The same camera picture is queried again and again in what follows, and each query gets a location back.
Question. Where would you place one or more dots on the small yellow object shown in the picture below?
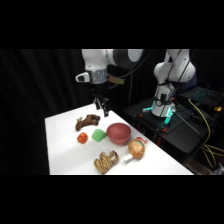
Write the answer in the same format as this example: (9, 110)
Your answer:
(217, 108)

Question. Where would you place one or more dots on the black curtain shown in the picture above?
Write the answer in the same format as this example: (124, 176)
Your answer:
(33, 100)

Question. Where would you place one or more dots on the pink bowl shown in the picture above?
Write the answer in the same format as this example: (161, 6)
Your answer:
(118, 134)

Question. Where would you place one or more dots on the red ball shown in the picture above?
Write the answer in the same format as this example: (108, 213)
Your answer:
(82, 137)

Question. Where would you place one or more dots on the green foam block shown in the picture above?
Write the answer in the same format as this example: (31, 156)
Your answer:
(99, 135)

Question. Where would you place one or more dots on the black laptop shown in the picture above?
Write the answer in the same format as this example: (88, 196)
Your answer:
(202, 95)

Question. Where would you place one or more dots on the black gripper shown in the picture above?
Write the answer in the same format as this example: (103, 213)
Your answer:
(99, 89)

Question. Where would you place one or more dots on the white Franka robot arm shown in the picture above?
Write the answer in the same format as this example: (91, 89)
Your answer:
(173, 68)

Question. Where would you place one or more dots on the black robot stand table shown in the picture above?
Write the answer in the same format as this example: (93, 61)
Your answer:
(181, 133)

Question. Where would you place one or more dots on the round plush with santa hat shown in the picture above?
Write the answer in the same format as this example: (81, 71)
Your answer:
(136, 149)

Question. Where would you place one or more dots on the brown plush moose toy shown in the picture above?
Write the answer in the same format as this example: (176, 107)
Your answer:
(87, 121)

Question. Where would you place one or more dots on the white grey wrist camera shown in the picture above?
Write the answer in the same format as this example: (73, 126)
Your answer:
(82, 77)

